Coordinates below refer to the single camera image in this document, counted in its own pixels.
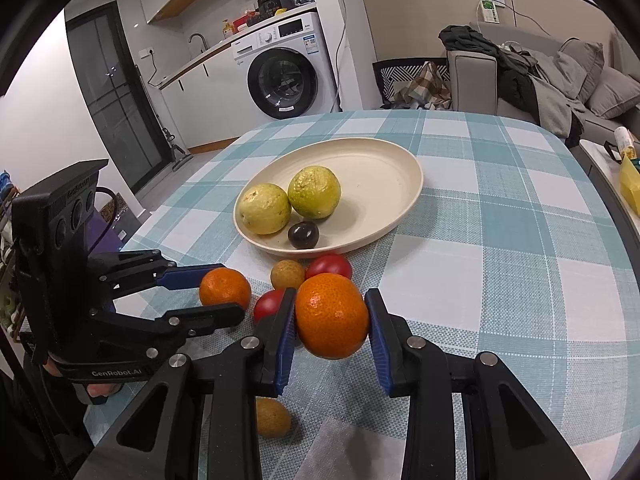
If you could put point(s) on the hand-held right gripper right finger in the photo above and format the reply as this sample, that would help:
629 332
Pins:
377 340

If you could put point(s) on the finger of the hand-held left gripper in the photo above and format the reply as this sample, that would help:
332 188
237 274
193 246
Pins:
190 276
210 316

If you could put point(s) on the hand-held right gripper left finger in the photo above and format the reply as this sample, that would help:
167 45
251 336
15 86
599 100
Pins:
286 345

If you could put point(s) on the orange mandarin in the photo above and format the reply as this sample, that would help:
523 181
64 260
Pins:
225 287
331 315

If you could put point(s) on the red tomato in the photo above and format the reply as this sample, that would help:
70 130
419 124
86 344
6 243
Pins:
267 305
330 265

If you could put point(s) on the pale yellow guava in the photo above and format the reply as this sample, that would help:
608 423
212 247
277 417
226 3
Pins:
262 210

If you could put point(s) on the dark purple plum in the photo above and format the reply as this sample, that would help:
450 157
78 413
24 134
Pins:
303 235

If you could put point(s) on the green-yellow citrus fruit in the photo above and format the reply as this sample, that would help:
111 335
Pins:
315 192

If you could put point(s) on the cream round plate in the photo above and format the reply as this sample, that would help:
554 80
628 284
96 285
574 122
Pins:
380 180

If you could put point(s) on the person's left hand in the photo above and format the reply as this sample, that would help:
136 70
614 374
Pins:
97 392

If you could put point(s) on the purple bag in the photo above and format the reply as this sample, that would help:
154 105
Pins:
107 232

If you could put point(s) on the floor mop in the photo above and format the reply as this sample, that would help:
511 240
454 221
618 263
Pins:
177 155

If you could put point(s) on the teal checked tablecloth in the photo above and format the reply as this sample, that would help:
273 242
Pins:
500 260

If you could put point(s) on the dark glass door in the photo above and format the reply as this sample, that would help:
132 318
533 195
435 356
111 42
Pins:
115 105

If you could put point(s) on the white kitchen base cabinet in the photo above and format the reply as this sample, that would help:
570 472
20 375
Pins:
210 100

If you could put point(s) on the white washing machine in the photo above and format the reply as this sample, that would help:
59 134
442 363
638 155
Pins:
285 80

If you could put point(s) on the steel kitchen faucet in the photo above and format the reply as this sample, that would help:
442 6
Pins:
204 42

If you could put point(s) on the yellow soap bottle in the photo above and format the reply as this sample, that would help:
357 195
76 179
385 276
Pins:
227 31

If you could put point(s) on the plaid cloth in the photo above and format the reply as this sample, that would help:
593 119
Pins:
427 85

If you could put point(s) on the red box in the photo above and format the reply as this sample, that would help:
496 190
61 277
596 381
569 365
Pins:
242 21

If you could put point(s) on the black patterned basket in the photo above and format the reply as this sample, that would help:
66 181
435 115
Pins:
387 77

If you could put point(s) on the grey sofa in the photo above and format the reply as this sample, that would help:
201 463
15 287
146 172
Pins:
472 85

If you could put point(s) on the white side table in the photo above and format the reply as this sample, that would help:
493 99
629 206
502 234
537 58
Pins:
600 170

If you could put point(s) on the black pressure cooker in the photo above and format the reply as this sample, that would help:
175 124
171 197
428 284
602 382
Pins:
275 5

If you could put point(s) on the dark clothes pile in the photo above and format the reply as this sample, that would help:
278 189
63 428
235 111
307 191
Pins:
520 90

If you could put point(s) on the yellow bag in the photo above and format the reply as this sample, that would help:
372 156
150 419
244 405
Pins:
631 180

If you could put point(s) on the white bottle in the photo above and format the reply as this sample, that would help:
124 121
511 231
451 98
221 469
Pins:
622 140

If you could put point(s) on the grey cushion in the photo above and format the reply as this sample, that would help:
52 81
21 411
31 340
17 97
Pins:
615 92
582 67

